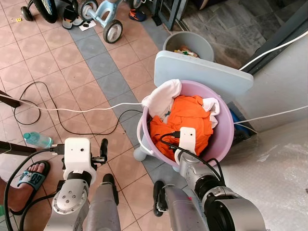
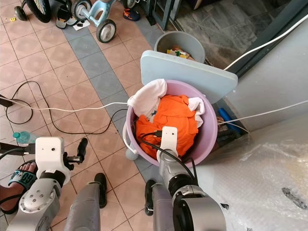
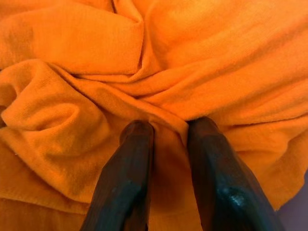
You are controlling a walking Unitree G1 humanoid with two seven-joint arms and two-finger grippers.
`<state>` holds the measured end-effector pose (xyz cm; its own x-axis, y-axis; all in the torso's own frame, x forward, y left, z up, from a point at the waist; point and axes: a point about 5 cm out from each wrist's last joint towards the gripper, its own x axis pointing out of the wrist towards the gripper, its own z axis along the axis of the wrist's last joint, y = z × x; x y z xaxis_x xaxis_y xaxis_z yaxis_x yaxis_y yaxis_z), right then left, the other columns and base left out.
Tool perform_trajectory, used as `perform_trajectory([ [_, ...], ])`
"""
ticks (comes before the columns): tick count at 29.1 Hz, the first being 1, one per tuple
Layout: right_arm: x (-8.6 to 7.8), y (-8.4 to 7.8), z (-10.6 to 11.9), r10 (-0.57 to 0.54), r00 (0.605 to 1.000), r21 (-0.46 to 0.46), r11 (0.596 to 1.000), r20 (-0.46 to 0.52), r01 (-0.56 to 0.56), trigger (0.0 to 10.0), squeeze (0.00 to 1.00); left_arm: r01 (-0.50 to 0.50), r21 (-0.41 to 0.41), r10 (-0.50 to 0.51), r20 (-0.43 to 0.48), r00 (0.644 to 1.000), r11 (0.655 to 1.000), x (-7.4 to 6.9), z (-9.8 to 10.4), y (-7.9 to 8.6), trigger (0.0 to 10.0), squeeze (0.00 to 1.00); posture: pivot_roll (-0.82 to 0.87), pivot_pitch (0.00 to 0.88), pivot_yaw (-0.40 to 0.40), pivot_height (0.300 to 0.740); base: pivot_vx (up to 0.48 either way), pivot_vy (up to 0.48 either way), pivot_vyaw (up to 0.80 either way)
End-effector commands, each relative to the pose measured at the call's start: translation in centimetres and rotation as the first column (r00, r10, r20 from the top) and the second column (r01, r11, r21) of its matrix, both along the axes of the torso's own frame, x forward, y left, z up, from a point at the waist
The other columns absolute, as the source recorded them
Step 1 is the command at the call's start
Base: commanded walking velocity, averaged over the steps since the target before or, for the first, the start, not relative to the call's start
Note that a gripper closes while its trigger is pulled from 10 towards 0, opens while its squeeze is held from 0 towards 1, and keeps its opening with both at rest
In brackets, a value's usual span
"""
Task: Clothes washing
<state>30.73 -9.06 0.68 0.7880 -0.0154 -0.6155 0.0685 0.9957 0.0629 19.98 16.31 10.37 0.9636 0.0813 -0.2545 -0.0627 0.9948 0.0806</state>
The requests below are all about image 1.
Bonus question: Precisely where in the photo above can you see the grey washing machine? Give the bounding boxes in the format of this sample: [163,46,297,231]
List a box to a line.
[219,35,308,231]

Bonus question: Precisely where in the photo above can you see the grey round basin foot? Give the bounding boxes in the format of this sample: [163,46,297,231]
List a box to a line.
[133,147,146,162]

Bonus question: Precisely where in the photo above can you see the grey robot left leg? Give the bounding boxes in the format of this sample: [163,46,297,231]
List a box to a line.
[83,174,121,231]

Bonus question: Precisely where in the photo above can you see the grey robot leg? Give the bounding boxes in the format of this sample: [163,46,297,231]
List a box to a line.
[153,181,203,231]
[83,174,121,231]

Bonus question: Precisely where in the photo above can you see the clear plastic water bottle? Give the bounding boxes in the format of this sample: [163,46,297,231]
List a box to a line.
[23,131,53,149]

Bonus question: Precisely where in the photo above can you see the black teal slide sandal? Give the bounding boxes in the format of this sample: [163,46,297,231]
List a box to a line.
[16,160,51,194]

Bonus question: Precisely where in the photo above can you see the black bar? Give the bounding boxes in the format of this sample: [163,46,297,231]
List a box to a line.
[0,141,37,155]

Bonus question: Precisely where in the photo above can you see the large white garment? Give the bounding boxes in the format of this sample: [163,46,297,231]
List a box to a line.
[141,79,182,119]

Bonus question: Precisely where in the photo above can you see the person's bare foot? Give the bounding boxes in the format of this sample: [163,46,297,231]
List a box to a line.
[0,163,49,213]

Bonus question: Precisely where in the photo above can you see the orange garment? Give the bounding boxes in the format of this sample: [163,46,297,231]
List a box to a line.
[150,95,214,162]

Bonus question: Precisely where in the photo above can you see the grey robot right leg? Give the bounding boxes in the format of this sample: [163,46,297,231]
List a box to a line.
[153,181,203,231]

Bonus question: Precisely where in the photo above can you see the small white garment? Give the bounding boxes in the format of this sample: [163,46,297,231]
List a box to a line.
[201,97,221,129]

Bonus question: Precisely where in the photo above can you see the purple plastic wash basin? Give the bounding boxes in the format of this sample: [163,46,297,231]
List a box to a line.
[137,80,235,167]

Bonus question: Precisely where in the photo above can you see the white paper sheet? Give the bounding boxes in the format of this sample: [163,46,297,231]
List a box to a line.
[78,21,98,31]

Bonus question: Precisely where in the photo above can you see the light blue plastic lid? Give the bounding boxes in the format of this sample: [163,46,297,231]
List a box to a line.
[154,50,255,103]

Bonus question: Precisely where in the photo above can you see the colourful packaging scraps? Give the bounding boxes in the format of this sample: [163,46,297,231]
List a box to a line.
[174,46,199,59]

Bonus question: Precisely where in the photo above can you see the black white shoe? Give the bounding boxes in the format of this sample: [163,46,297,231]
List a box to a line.
[62,5,81,30]

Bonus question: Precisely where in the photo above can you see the blue plastic object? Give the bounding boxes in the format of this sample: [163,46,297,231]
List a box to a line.
[229,108,247,138]

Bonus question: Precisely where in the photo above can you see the blue orange shoe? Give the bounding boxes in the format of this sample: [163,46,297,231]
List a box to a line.
[128,9,147,22]

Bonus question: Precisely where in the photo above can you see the grey plastic bucket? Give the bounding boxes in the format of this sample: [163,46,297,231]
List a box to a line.
[163,31,215,62]

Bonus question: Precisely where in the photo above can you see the light blue children's tricycle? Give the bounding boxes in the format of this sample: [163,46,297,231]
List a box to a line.
[78,0,145,44]

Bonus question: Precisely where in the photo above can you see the black wheeled children's bike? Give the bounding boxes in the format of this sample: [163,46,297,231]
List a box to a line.
[20,0,61,24]

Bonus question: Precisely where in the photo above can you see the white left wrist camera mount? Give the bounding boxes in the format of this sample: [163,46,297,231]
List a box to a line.
[64,138,93,175]

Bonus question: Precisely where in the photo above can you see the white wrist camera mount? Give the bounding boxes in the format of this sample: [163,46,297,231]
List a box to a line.
[179,127,197,152]
[64,138,93,175]

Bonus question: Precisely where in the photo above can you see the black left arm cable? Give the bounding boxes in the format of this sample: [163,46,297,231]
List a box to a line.
[4,146,65,231]

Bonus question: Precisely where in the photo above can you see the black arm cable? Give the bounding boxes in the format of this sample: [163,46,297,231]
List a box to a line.
[160,131,224,181]
[4,146,65,231]

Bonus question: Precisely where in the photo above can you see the thin white floor cable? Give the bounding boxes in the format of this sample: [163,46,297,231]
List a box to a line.
[19,100,145,114]

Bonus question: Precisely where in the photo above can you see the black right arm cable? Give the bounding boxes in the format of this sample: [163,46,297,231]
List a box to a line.
[160,131,224,181]

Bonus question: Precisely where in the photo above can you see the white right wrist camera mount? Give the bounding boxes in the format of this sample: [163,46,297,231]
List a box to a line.
[179,127,197,152]

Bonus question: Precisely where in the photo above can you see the black floor cable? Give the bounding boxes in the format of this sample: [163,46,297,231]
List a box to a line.
[13,80,143,136]

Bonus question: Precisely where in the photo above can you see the thick white cable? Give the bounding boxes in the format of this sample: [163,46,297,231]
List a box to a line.
[239,31,308,71]

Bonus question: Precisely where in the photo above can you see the dark metal door frame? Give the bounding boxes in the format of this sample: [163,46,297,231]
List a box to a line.
[153,0,186,30]

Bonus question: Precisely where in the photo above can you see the dark door rail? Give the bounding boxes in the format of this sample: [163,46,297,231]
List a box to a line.
[241,2,308,74]

